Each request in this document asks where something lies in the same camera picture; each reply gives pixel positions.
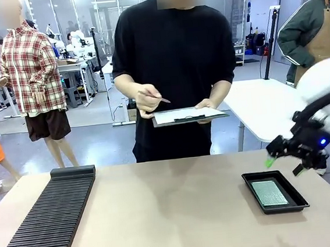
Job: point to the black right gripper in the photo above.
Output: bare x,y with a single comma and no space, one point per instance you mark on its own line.
310,147

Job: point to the green PCB board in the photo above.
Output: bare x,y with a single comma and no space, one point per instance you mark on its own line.
269,193

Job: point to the grey clipboard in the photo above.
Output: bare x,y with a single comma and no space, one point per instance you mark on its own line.
190,118

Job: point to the brown pen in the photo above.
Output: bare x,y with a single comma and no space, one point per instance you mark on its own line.
156,96

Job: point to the person's left forearm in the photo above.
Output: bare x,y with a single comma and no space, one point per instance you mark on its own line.
222,93

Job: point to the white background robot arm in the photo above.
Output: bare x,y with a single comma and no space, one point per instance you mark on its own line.
78,41

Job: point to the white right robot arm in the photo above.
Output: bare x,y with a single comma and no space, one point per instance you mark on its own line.
322,85

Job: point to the person's right forearm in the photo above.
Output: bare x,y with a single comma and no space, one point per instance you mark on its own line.
127,84

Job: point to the black slotted PCB rack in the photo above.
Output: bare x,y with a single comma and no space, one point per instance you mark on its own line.
42,220

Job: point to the person's left hand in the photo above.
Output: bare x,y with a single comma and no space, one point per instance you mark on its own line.
207,105

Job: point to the person's right hand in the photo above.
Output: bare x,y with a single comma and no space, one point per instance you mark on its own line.
148,101

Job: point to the black plastic tray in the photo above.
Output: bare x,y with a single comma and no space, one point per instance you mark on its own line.
274,192

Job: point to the white side table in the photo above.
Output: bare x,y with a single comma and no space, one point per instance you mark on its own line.
259,105

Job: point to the white paper sheet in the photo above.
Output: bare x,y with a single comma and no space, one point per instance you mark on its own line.
187,114

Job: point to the person in brown apron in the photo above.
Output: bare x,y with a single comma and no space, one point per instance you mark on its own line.
310,27

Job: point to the black t-shirt person torso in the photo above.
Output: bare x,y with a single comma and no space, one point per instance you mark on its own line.
175,75

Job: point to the cardboard box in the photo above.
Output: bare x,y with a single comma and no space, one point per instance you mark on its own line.
132,114

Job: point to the grey step stool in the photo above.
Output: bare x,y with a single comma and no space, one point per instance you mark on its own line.
73,97

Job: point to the white background desk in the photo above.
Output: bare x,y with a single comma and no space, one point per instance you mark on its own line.
74,65

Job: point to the mannequin in plaid shirt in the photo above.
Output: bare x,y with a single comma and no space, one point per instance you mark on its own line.
31,72

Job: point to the black camera stand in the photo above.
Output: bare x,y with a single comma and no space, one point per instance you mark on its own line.
271,43

